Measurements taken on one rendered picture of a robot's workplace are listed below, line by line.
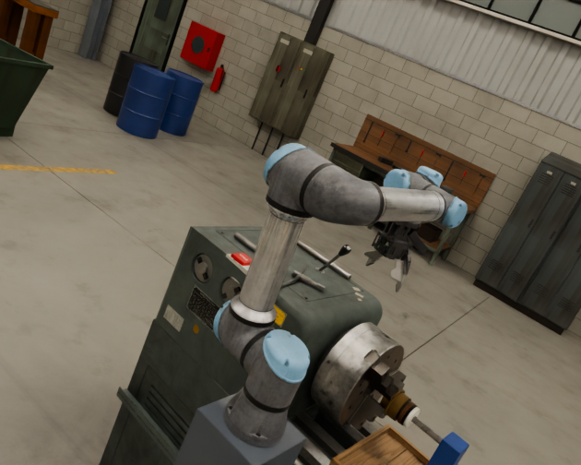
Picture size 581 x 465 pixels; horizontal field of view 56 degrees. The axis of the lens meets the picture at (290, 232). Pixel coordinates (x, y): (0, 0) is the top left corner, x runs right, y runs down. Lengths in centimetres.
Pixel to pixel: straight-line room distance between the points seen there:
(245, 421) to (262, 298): 28
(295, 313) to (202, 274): 40
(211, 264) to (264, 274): 62
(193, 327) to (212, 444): 65
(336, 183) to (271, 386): 47
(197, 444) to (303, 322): 46
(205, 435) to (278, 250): 47
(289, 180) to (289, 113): 825
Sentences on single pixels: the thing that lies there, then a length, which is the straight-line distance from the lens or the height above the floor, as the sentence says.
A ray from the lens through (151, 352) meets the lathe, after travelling 210.
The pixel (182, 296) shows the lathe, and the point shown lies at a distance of 194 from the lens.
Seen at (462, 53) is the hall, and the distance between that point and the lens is 868.
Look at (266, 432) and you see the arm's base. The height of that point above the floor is 114.
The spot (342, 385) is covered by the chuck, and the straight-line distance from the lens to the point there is 169.
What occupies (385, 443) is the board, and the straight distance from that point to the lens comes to 198.
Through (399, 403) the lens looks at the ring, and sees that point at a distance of 176.
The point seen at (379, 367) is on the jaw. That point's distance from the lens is 170.
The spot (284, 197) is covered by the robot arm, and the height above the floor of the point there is 164.
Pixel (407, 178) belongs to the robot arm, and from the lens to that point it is 144.
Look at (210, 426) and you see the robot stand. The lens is 134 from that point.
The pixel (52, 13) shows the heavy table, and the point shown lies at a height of 94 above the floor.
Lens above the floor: 193
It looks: 18 degrees down
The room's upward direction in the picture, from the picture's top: 24 degrees clockwise
